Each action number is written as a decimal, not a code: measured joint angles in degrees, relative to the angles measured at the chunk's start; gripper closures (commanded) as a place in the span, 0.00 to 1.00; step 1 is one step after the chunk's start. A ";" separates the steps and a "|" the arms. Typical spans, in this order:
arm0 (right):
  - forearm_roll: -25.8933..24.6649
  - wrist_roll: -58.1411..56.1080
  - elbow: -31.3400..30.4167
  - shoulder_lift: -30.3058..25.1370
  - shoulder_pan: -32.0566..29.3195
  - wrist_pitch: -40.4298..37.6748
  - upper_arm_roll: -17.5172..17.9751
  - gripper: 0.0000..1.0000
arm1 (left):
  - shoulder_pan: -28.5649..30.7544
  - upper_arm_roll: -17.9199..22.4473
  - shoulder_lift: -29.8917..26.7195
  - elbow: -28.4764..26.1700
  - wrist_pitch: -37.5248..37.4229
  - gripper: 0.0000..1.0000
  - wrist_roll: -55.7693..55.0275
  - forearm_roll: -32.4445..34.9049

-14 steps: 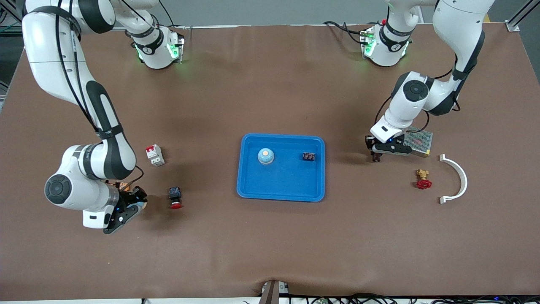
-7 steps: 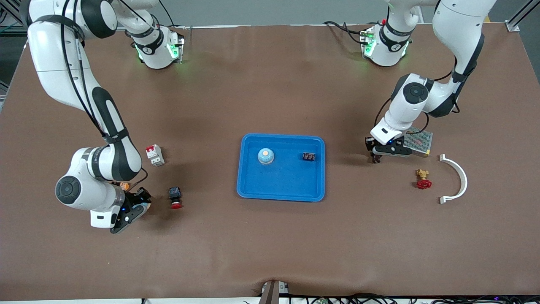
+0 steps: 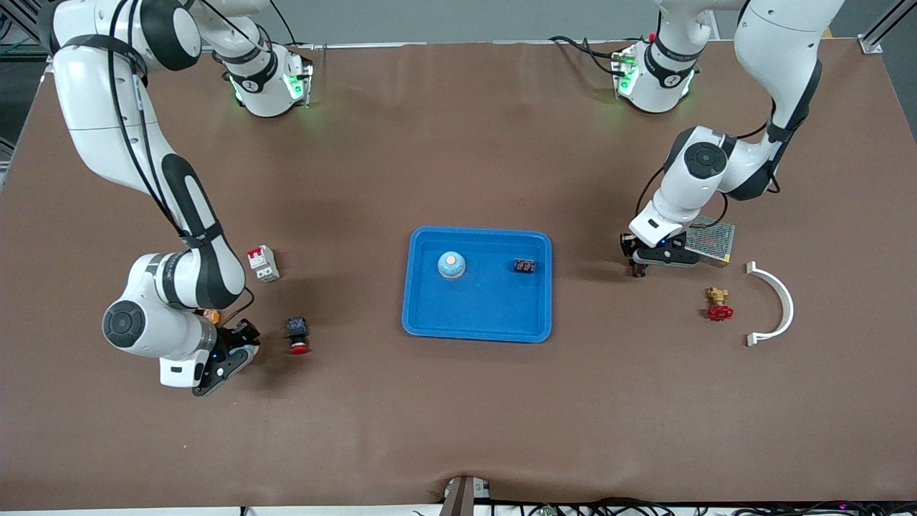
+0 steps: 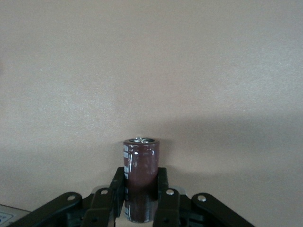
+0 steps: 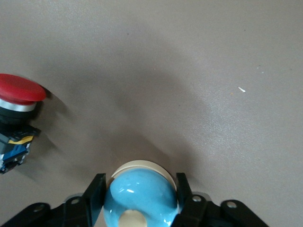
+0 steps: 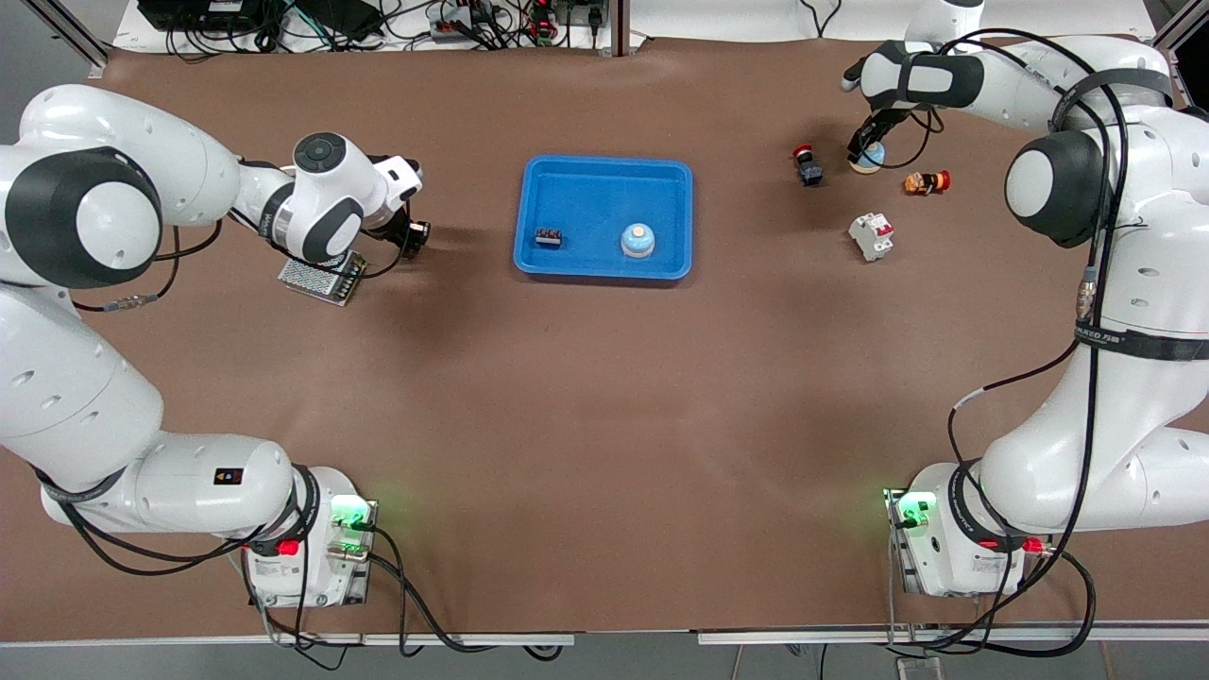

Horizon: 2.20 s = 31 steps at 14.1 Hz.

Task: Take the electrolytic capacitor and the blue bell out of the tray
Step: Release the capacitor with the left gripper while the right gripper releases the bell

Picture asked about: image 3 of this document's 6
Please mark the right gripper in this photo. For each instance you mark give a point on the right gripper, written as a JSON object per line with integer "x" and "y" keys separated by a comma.
{"x": 235, "y": 338}

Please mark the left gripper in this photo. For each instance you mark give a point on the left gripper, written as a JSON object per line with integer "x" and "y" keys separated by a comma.
{"x": 633, "y": 252}

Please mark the short dark brown capacitor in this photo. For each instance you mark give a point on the short dark brown capacitor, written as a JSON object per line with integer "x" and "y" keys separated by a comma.
{"x": 524, "y": 266}

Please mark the small blue desk bell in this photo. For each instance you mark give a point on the small blue desk bell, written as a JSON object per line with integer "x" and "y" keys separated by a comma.
{"x": 451, "y": 265}

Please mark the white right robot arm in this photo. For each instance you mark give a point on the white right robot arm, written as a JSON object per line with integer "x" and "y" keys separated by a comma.
{"x": 107, "y": 107}

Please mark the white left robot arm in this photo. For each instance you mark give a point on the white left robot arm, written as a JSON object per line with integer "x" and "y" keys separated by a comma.
{"x": 781, "y": 57}

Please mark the red emergency stop button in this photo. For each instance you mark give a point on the red emergency stop button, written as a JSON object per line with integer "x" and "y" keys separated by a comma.
{"x": 298, "y": 333}

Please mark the white red circuit breaker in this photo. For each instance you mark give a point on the white red circuit breaker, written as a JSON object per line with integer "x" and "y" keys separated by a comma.
{"x": 263, "y": 264}

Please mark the metal mesh power supply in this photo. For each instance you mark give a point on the metal mesh power supply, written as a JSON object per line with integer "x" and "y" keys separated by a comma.
{"x": 716, "y": 236}

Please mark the brass valve red handwheel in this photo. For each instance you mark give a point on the brass valve red handwheel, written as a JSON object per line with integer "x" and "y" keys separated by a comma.
{"x": 718, "y": 312}

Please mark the blue plastic tray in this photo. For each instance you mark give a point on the blue plastic tray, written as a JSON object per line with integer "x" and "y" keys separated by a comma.
{"x": 480, "y": 308}

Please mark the white half-round pipe clamp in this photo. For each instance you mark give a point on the white half-round pipe clamp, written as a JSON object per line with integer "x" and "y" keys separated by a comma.
{"x": 789, "y": 309}

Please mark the brown table mat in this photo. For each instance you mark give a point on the brown table mat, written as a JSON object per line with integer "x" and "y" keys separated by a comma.
{"x": 458, "y": 416}

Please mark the small orange red switch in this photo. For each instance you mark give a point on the small orange red switch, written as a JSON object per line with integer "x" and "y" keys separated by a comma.
{"x": 212, "y": 315}

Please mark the aluminium frame profile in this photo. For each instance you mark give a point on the aluminium frame profile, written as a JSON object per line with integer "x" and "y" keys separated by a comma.
{"x": 14, "y": 29}
{"x": 870, "y": 44}

